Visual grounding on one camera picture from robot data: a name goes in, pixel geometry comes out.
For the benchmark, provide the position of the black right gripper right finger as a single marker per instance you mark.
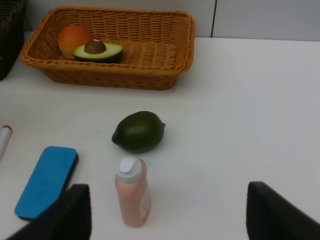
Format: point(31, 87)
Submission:
point(269, 216)

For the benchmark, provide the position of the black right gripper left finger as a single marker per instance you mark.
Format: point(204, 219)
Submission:
point(68, 218)

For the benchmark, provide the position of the blue whiteboard eraser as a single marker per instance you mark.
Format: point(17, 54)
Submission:
point(48, 181)

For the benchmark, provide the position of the pink bottle white cap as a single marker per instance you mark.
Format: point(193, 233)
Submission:
point(133, 191)

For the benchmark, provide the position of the white marker pink cap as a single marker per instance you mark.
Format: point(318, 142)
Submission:
point(5, 134)

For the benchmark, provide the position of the dark green lime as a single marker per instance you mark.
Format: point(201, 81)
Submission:
point(139, 132)

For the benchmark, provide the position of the halved avocado with pit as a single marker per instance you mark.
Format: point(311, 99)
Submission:
point(97, 51)

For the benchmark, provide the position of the orange red round fruit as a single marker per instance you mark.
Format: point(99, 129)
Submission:
point(71, 37)

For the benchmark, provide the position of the orange wicker basket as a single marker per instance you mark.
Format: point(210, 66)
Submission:
point(158, 47)

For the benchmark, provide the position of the dark brown wicker basket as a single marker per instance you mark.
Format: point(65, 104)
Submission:
point(12, 17)

